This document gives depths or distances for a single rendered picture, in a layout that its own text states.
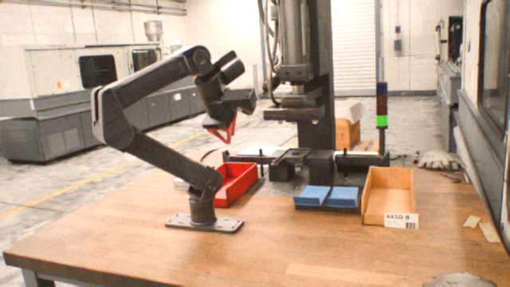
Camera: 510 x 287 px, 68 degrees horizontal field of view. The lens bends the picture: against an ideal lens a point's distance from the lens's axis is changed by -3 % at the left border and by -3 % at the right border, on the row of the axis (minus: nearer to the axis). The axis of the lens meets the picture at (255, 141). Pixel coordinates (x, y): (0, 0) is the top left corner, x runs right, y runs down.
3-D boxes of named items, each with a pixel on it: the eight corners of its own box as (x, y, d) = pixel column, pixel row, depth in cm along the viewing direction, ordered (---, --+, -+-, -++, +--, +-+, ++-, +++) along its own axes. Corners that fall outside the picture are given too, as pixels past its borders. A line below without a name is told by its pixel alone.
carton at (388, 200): (361, 228, 93) (361, 198, 91) (369, 191, 116) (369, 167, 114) (417, 232, 88) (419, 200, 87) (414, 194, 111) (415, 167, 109)
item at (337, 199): (327, 208, 99) (326, 198, 98) (333, 187, 113) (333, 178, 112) (355, 210, 97) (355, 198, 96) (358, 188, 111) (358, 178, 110)
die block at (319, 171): (268, 181, 129) (267, 159, 127) (277, 172, 138) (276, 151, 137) (329, 184, 122) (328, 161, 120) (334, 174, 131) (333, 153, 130)
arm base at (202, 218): (174, 189, 104) (159, 198, 98) (242, 193, 97) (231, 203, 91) (177, 216, 106) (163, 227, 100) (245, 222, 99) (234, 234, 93)
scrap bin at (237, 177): (190, 206, 113) (188, 186, 112) (226, 178, 136) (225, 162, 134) (228, 209, 109) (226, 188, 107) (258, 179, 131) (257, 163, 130)
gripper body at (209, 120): (237, 104, 103) (229, 80, 99) (225, 129, 97) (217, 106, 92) (216, 105, 106) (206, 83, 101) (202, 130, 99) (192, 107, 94)
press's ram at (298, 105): (263, 130, 125) (256, 34, 118) (285, 115, 148) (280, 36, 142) (319, 130, 118) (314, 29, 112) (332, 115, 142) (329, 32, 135)
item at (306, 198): (292, 206, 102) (292, 195, 101) (307, 186, 116) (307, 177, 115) (319, 208, 99) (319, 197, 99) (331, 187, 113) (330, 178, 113)
